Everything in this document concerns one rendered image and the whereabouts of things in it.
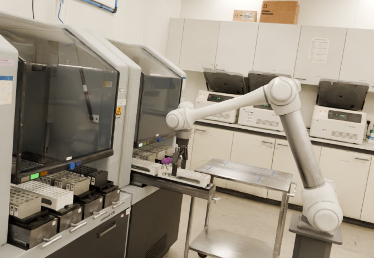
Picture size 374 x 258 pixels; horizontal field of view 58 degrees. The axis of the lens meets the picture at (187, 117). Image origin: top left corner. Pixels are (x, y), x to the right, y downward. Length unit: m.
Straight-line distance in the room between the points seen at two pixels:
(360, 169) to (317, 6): 2.10
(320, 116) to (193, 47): 1.87
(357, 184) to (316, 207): 2.58
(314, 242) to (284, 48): 2.92
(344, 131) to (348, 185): 0.60
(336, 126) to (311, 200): 2.48
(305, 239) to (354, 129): 2.35
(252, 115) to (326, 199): 2.60
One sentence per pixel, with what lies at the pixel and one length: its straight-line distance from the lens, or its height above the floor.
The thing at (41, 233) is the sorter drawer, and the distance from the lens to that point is 1.44.
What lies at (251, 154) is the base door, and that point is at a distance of 4.24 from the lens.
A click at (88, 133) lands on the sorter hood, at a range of 1.63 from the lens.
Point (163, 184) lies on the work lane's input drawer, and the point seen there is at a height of 0.78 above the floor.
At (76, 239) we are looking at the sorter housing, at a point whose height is 0.66.
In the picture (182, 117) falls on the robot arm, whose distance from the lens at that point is 1.75.
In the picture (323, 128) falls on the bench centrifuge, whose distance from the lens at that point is 4.14.
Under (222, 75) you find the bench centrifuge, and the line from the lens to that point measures 4.46.
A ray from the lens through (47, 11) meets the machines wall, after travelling 3.00.
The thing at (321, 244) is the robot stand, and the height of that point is 0.65.
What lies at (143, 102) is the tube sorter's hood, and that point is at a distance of 2.03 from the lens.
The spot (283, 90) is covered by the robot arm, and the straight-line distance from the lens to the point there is 1.61.
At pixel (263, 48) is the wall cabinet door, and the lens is 4.49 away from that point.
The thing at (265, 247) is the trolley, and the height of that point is 0.28.
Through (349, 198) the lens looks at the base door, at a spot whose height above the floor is 0.30.
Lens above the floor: 1.42
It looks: 7 degrees down
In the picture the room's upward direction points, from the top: 7 degrees clockwise
